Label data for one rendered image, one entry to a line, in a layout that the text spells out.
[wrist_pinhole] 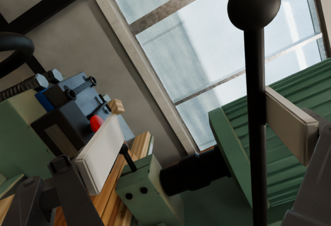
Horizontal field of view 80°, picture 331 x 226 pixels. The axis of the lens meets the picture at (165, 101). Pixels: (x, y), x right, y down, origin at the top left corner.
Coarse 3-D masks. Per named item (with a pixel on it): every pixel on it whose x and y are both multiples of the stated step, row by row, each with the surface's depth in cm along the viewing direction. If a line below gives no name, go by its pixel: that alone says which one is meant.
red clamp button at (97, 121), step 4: (92, 116) 29; (96, 116) 29; (92, 120) 28; (96, 120) 28; (100, 120) 29; (92, 124) 28; (96, 124) 28; (100, 124) 29; (92, 128) 28; (96, 128) 28
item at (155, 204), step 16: (144, 160) 38; (128, 176) 36; (144, 176) 34; (128, 192) 34; (144, 192) 34; (160, 192) 34; (128, 208) 36; (144, 208) 35; (160, 208) 35; (176, 208) 38; (144, 224) 37; (176, 224) 36
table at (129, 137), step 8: (104, 96) 61; (120, 120) 63; (128, 128) 66; (128, 136) 63; (128, 144) 61; (0, 176) 28; (16, 176) 28; (24, 176) 28; (0, 184) 28; (8, 184) 27; (16, 184) 27; (0, 192) 25; (8, 192) 26
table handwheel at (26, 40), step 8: (0, 32) 29; (8, 32) 30; (0, 40) 28; (8, 40) 29; (16, 40) 31; (24, 40) 33; (0, 48) 28; (8, 48) 30; (16, 48) 32; (24, 48) 34; (32, 48) 37; (16, 56) 41; (24, 56) 40; (0, 64) 43; (8, 64) 43; (16, 64) 43; (0, 72) 44; (8, 72) 45
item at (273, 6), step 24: (240, 0) 13; (264, 0) 12; (240, 24) 14; (264, 24) 13; (264, 48) 15; (264, 72) 15; (264, 96) 16; (264, 120) 16; (264, 144) 17; (264, 168) 18; (264, 192) 19; (264, 216) 20
